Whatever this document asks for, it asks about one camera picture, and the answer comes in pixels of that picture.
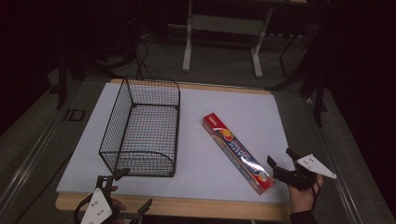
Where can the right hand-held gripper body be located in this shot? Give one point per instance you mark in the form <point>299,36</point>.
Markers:
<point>295,178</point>

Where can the white table mat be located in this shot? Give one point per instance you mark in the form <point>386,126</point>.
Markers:
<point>218,102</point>

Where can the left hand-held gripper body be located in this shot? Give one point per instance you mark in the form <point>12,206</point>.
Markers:
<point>97,207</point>

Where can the white metal table frame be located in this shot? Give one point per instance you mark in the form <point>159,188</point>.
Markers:
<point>229,25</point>

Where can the person's left hand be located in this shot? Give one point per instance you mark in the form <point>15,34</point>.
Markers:
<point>119,205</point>

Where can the grey metal floor rail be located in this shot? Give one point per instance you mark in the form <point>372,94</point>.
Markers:
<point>28,158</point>
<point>339,174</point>

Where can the person's right hand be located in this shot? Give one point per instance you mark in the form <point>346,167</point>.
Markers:
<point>302,199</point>

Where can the long red blue wrap box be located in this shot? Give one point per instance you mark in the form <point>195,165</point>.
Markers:
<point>236,151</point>

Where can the black metal stand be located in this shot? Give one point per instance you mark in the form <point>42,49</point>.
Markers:
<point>319,93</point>
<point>62,81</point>

